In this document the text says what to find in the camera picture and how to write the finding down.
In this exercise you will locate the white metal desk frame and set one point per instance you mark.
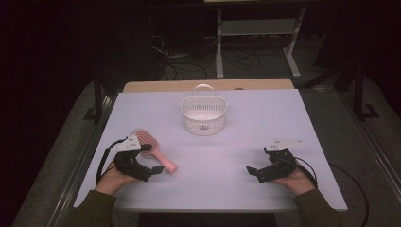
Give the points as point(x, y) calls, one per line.
point(258, 27)

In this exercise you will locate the pink hairbrush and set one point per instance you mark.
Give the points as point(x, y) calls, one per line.
point(167, 165)

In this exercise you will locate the wooden table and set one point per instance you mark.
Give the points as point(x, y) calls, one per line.
point(176, 85)

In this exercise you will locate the person's right hand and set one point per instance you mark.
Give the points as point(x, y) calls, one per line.
point(296, 183)

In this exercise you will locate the aluminium frame rail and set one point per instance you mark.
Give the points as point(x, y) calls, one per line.
point(80, 164)
point(375, 148)

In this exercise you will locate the person's left hand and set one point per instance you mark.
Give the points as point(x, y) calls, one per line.
point(110, 181)

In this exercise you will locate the white perforated plastic basket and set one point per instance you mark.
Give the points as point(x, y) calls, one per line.
point(204, 124)

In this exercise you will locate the black metal stand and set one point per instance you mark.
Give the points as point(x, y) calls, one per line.
point(98, 101)
point(358, 94)

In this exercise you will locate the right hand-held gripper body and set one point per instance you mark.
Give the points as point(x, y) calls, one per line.
point(279, 164)

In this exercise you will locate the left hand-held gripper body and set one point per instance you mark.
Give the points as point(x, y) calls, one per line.
point(127, 145)

